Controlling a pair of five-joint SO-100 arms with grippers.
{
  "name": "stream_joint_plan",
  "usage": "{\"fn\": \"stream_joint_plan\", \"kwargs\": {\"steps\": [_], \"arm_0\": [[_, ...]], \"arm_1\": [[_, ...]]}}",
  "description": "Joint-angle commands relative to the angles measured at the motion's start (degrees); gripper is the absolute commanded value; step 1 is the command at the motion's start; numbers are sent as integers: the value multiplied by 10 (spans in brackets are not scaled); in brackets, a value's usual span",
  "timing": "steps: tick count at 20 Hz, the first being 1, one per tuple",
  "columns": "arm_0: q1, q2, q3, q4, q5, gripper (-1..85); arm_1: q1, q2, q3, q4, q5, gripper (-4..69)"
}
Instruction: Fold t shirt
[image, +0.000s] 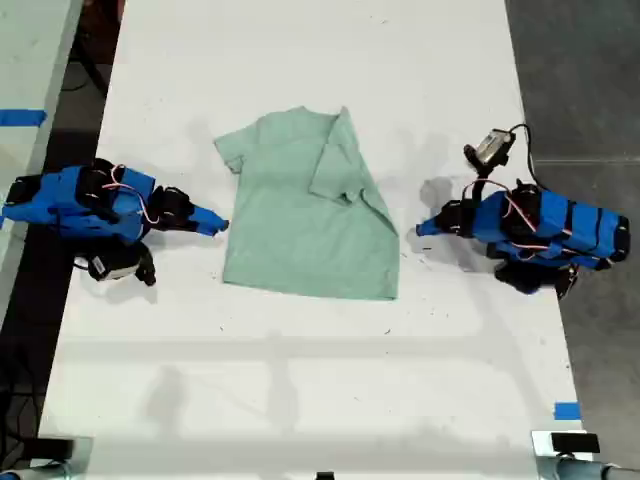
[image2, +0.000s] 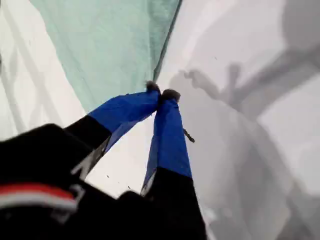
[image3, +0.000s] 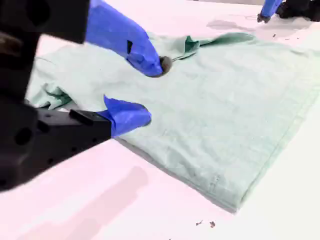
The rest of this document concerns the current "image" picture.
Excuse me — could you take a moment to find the grey metal pipe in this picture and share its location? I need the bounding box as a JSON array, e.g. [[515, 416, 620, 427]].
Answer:
[[537, 456, 640, 480], [0, 459, 92, 480]]

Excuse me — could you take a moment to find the long blue tape strip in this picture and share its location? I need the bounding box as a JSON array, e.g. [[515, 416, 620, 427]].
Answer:
[[0, 108, 49, 127]]

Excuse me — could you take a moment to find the black floor cable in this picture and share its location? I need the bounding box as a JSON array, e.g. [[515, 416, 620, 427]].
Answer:
[[60, 49, 109, 99]]

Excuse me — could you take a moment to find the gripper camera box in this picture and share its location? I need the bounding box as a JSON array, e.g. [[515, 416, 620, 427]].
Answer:
[[463, 128, 517, 169], [87, 242, 158, 287]]

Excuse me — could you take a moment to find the small black box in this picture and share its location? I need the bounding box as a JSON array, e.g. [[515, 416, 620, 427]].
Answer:
[[35, 438, 76, 459], [550, 433, 601, 454]]

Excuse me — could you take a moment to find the pale side table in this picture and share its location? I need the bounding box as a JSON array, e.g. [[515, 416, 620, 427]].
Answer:
[[0, 0, 85, 331]]

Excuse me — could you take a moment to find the camera black stalk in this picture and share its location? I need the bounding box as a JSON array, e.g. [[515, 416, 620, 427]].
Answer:
[[467, 164, 497, 206]]

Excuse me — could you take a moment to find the pale green T-shirt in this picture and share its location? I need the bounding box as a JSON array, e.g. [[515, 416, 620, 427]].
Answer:
[[213, 104, 402, 302]]

